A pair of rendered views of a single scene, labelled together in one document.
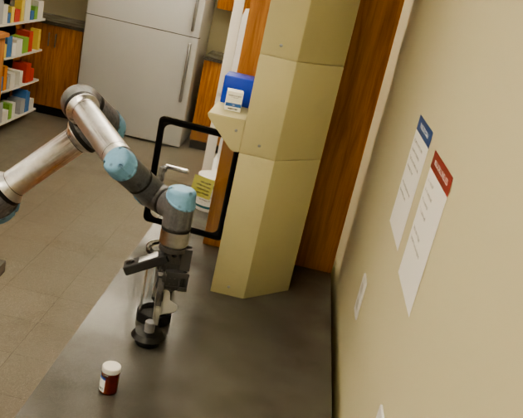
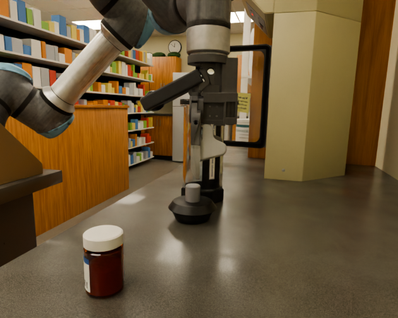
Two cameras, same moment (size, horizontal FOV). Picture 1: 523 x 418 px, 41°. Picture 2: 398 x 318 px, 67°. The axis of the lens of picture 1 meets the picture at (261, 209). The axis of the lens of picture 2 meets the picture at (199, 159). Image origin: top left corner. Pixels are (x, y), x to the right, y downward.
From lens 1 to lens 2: 137 cm
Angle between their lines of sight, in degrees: 16
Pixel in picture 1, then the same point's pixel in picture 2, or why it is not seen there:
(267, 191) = (313, 48)
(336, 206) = (371, 98)
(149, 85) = not seen: hidden behind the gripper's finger
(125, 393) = (139, 292)
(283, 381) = not seen: outside the picture
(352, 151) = (379, 38)
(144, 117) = not seen: hidden behind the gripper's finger
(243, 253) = (295, 128)
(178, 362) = (239, 237)
